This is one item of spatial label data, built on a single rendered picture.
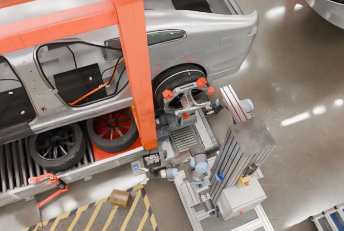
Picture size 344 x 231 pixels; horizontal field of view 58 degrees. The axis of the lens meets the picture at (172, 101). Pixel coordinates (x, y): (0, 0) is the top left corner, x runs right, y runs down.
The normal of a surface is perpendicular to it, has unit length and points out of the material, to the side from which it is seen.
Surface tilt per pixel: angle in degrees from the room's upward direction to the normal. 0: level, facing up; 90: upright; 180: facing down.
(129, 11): 90
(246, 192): 0
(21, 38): 90
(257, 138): 0
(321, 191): 0
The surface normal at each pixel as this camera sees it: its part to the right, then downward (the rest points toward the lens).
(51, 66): 0.26, 0.30
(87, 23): 0.34, 0.81
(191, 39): 0.34, 0.66
